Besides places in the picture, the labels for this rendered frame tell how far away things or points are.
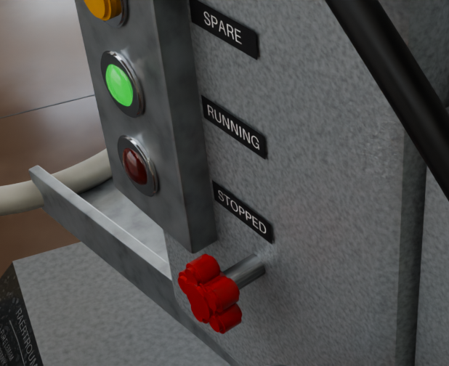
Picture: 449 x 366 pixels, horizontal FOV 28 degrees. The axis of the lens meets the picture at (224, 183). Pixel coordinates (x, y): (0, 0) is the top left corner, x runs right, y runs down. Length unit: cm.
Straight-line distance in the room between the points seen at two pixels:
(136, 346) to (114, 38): 59
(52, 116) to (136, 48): 254
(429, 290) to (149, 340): 65
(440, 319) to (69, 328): 69
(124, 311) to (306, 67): 71
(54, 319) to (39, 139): 186
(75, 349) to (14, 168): 181
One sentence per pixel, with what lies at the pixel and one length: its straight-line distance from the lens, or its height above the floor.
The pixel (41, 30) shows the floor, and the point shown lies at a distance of 347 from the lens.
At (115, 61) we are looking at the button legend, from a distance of 44.
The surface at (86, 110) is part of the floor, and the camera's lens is 295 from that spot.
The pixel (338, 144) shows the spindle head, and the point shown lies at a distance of 35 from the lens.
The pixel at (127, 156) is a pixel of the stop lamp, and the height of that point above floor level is 132.
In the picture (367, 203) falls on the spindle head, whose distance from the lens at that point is 36.
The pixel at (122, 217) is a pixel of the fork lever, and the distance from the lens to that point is 90.
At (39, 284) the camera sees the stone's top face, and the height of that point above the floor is 87.
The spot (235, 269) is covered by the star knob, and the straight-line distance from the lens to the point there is 45.
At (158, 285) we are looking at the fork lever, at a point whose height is 107.
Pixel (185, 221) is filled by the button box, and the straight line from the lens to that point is 47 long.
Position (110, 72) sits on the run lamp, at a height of 137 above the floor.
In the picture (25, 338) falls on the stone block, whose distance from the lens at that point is 105.
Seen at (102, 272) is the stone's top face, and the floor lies 87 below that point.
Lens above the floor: 160
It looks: 39 degrees down
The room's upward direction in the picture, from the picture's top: 7 degrees counter-clockwise
